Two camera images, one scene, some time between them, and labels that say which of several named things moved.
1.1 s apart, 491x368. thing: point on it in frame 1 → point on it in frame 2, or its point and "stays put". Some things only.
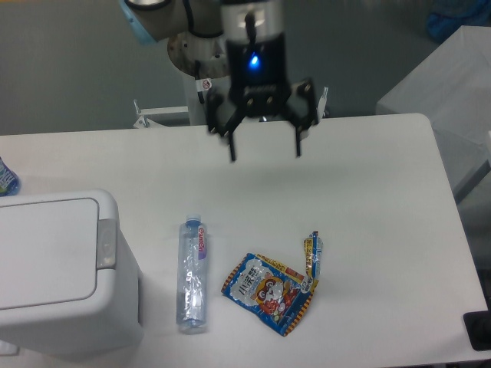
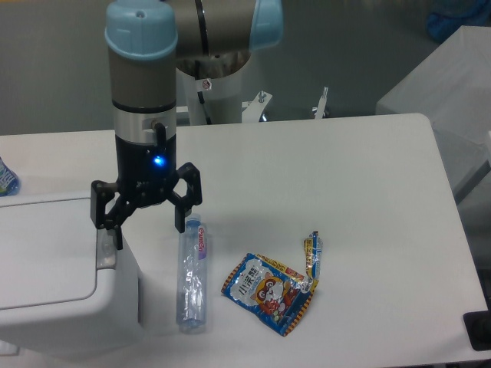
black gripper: [257, 79] → [145, 175]
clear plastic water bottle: [192, 275] stays put
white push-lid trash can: [69, 283] stays put
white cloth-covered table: [452, 88] stays put
